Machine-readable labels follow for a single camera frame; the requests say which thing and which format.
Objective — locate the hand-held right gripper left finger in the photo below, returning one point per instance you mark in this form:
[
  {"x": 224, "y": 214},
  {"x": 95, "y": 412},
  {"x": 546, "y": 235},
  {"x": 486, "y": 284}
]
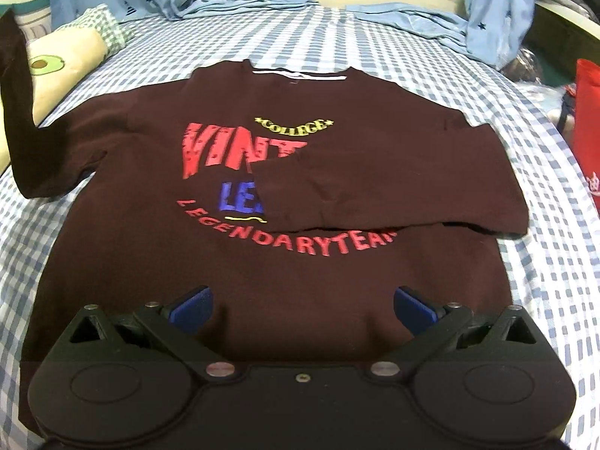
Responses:
[{"x": 196, "y": 302}]

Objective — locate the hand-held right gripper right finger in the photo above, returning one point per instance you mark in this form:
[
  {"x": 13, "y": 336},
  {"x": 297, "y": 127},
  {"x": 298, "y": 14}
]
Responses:
[{"x": 412, "y": 307}]

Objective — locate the dark maroon printed sweatshirt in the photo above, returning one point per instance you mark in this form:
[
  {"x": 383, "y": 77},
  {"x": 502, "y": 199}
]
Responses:
[{"x": 140, "y": 150}]

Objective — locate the blue white checked bed sheet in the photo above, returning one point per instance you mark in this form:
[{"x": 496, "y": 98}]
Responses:
[{"x": 539, "y": 197}]

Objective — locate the red fabric bag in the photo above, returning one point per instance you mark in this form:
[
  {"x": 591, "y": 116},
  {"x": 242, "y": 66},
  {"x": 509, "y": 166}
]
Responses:
[{"x": 588, "y": 126}]

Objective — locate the clear plastic bag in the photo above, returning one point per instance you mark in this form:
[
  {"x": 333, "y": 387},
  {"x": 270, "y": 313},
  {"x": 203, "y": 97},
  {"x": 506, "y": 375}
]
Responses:
[{"x": 527, "y": 65}]

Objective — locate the cream avocado print pillow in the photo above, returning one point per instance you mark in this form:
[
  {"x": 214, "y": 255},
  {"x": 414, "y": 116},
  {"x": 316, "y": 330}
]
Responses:
[{"x": 61, "y": 63}]

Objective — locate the light blue folded cloth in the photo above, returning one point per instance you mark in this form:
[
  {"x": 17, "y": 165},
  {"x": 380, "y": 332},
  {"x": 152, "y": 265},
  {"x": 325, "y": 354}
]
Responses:
[
  {"x": 243, "y": 0},
  {"x": 408, "y": 23}
]

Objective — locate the green checked pillow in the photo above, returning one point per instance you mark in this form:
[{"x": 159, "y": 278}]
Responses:
[{"x": 105, "y": 23}]

